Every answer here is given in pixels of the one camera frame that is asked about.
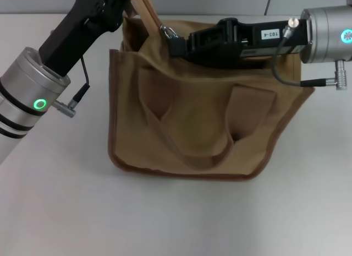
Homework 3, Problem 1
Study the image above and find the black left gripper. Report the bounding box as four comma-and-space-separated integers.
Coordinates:
38, 0, 135, 77

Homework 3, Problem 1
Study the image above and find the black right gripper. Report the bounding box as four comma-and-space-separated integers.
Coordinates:
168, 17, 313, 69

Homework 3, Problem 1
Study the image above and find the silver metal zipper pull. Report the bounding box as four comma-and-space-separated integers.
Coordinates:
159, 23, 181, 40

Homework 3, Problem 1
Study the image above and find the khaki canvas food bag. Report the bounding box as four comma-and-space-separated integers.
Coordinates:
107, 0, 316, 182

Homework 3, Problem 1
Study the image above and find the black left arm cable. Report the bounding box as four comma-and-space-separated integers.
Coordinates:
54, 56, 91, 119

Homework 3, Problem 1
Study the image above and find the grey right arm cable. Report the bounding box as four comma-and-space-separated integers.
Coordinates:
271, 18, 339, 88

